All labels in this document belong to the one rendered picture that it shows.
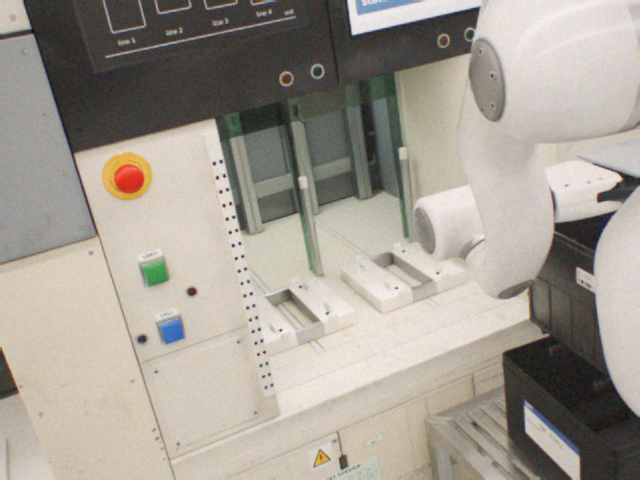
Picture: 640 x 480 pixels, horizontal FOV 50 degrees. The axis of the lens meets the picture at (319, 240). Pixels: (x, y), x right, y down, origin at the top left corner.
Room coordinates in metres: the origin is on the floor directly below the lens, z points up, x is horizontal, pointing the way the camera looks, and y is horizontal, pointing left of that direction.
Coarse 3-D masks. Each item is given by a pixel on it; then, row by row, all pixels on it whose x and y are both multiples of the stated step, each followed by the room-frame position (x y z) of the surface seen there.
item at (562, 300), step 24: (624, 144) 0.93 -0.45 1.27; (624, 168) 0.83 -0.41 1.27; (600, 216) 0.98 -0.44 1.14; (552, 240) 0.89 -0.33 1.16; (576, 240) 0.96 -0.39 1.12; (552, 264) 0.89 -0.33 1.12; (576, 264) 0.84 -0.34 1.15; (528, 288) 0.95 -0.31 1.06; (552, 288) 0.89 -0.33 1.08; (576, 288) 0.84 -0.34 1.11; (552, 312) 0.89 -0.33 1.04; (576, 312) 0.84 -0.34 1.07; (552, 336) 0.89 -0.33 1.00; (576, 336) 0.84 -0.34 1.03; (600, 336) 0.79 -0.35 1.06; (600, 360) 0.79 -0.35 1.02; (600, 384) 0.79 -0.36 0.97
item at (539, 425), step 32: (512, 352) 0.97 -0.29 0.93; (544, 352) 0.99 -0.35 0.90; (512, 384) 0.94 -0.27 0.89; (544, 384) 0.99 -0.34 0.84; (576, 384) 1.00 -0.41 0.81; (512, 416) 0.94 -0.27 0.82; (544, 416) 0.85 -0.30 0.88; (576, 416) 0.97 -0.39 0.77; (608, 416) 0.93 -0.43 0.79; (544, 448) 0.85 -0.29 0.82; (576, 448) 0.78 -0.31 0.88; (608, 448) 0.71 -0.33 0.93
